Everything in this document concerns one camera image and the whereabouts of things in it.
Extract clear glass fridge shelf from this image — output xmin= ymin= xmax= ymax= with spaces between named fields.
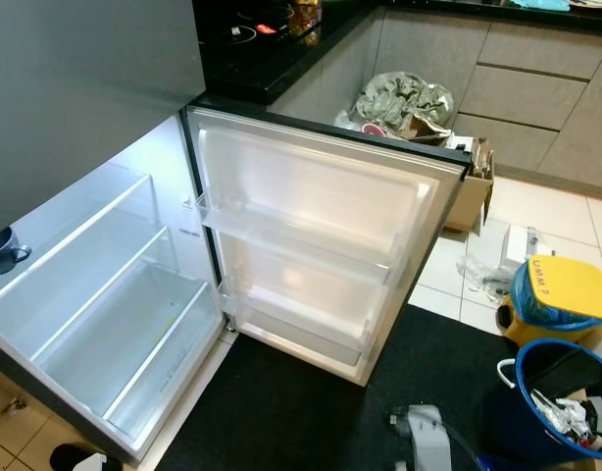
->
xmin=0 ymin=226 xmax=173 ymax=361
xmin=36 ymin=280 xmax=212 ymax=421
xmin=0 ymin=173 xmax=153 ymax=300

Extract grey fridge freezer door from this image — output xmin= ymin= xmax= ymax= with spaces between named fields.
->
xmin=0 ymin=0 xmax=207 ymax=236

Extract grey fridge body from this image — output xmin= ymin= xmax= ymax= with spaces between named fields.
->
xmin=0 ymin=113 xmax=233 ymax=464

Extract clear fridge door bin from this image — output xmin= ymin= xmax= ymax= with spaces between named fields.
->
xmin=195 ymin=191 xmax=408 ymax=288
xmin=218 ymin=280 xmax=395 ymax=366

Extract open fridge door white lining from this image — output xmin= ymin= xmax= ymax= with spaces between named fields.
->
xmin=183 ymin=103 xmax=493 ymax=387

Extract dark blue mug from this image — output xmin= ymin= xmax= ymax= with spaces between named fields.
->
xmin=0 ymin=226 xmax=33 ymax=276

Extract black robot left foot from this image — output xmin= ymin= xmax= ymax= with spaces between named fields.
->
xmin=48 ymin=443 xmax=94 ymax=471

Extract black kitchen countertop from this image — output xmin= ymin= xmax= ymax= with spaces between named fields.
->
xmin=191 ymin=0 xmax=602 ymax=107

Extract large black floor mat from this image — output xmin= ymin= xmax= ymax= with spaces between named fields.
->
xmin=152 ymin=304 xmax=537 ymax=471

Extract brown spice jars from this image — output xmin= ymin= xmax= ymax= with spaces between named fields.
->
xmin=286 ymin=0 xmax=324 ymax=38

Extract crumpled grey green bag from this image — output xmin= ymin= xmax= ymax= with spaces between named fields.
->
xmin=345 ymin=71 xmax=457 ymax=138

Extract brown cardboard box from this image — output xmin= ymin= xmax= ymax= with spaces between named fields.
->
xmin=443 ymin=137 xmax=496 ymax=234

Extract clear crumpled plastic wrap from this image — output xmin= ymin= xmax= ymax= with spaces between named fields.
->
xmin=456 ymin=250 xmax=518 ymax=303

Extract white box on floor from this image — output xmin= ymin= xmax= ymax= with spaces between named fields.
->
xmin=487 ymin=224 xmax=557 ymax=266

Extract grey kitchen cabinets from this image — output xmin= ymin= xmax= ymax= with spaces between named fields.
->
xmin=267 ymin=5 xmax=602 ymax=192

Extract yellow bucket with blue bag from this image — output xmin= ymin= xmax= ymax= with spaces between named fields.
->
xmin=495 ymin=253 xmax=602 ymax=349

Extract teal cloth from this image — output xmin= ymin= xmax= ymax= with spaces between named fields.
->
xmin=505 ymin=0 xmax=574 ymax=13

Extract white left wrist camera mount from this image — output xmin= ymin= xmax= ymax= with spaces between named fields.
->
xmin=73 ymin=452 xmax=113 ymax=471

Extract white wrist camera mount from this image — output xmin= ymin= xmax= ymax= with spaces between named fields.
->
xmin=73 ymin=452 xmax=113 ymax=471
xmin=389 ymin=403 xmax=456 ymax=471

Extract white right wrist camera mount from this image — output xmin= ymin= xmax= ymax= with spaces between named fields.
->
xmin=389 ymin=403 xmax=456 ymax=471

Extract blue bucket white handle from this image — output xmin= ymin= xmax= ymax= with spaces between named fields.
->
xmin=482 ymin=339 xmax=602 ymax=462

